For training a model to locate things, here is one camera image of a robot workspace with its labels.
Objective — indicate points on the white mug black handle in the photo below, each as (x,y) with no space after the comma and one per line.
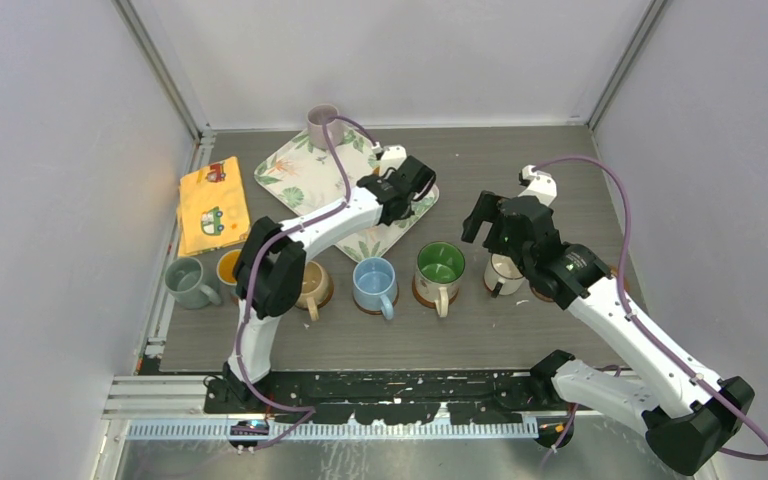
(501,276)

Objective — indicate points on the yellow printed cloth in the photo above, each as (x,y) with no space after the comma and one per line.
(212,211)

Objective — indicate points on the green interior floral mug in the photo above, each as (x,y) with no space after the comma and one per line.
(441,262)

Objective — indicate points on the brown wooden ringed coaster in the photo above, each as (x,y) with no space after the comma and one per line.
(373,312)

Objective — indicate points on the light blue mug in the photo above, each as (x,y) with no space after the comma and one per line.
(375,285)

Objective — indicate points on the lilac mug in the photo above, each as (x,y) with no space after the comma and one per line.
(324,127)

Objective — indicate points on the leaf pattern serving tray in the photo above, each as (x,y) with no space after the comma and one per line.
(305,178)

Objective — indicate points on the grey ceramic mug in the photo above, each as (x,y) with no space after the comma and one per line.
(192,284)

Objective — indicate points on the orange interior blue mug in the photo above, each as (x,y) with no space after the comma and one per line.
(225,268)

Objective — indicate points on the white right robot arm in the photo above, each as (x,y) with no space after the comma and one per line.
(685,411)

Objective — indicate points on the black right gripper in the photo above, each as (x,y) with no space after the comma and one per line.
(487,209)

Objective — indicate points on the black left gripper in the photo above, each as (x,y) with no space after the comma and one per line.
(384,177)

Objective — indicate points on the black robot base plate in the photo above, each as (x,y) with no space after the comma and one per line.
(394,397)

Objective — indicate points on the aluminium front rail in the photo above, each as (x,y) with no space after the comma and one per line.
(171,407)

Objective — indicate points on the beige speckled ceramic mug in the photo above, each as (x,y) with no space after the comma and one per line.
(317,290)

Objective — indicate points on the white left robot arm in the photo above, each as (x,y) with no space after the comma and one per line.
(269,271)

